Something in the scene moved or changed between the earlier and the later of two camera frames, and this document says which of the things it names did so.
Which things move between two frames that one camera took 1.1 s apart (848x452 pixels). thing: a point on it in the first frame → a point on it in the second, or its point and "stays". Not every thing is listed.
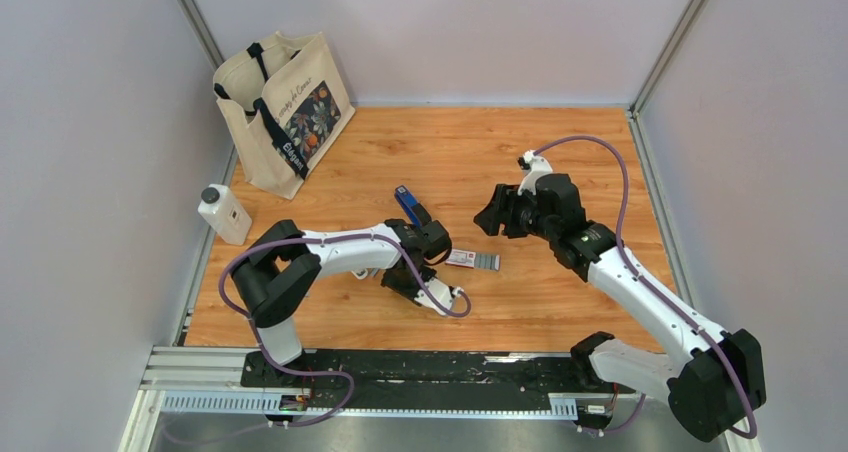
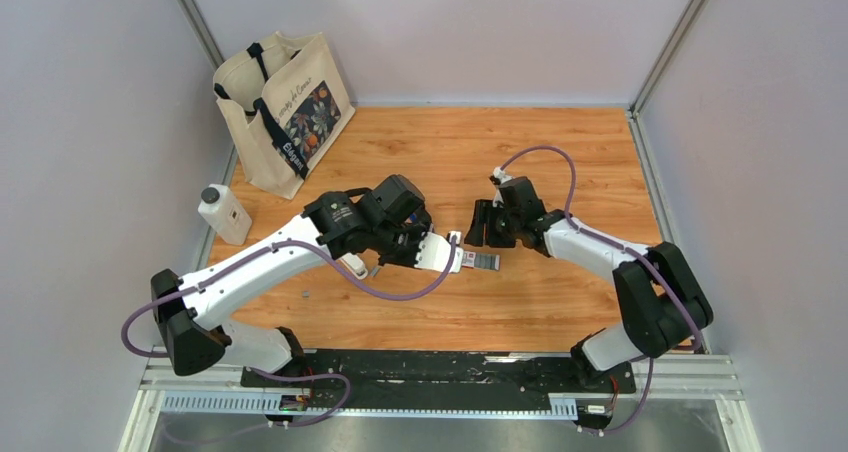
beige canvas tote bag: [284, 102] stays
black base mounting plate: [365, 379] stays
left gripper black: [389, 282] → [418, 230]
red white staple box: [474, 259] stays
